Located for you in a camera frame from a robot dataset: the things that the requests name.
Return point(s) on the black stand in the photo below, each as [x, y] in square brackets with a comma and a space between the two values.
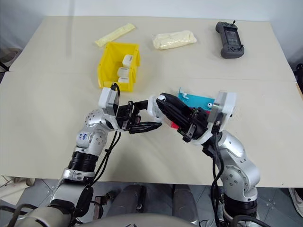
[299, 73]

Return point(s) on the teal earbud tray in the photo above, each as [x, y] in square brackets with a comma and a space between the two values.
[198, 99]

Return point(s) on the yellow plastic bin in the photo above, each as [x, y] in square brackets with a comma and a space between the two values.
[111, 59]

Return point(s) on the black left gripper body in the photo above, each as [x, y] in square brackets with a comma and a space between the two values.
[125, 116]

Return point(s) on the white earbud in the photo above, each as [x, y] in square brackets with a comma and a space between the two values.
[162, 97]
[185, 95]
[209, 104]

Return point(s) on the wide pale yellow packet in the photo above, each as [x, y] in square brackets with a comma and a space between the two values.
[174, 39]

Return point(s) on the grey handheld controller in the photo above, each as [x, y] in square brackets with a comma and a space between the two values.
[230, 40]

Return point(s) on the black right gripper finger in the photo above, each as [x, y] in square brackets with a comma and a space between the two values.
[177, 104]
[174, 114]

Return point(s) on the white earbud case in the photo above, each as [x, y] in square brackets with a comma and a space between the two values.
[127, 60]
[123, 80]
[123, 71]
[152, 108]

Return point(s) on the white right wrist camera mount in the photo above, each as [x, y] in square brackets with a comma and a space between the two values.
[225, 104]

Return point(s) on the grey robot torso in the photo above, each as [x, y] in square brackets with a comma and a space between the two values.
[94, 218]

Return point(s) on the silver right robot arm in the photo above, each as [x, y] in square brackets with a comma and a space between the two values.
[239, 165]

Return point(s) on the grey floor object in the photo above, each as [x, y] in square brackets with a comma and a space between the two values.
[8, 55]

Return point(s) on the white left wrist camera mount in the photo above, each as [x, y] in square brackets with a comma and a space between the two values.
[106, 98]

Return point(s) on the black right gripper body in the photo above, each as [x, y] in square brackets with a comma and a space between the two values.
[197, 121]

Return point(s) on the long pale yellow packet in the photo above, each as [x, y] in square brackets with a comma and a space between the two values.
[116, 34]

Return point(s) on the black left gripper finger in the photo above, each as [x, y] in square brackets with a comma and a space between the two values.
[142, 105]
[144, 126]

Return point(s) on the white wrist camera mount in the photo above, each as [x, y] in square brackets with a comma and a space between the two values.
[106, 98]
[225, 104]

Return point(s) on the red plastic piece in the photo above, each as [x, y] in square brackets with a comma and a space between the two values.
[173, 125]

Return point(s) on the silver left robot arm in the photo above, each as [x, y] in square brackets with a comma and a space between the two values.
[91, 139]

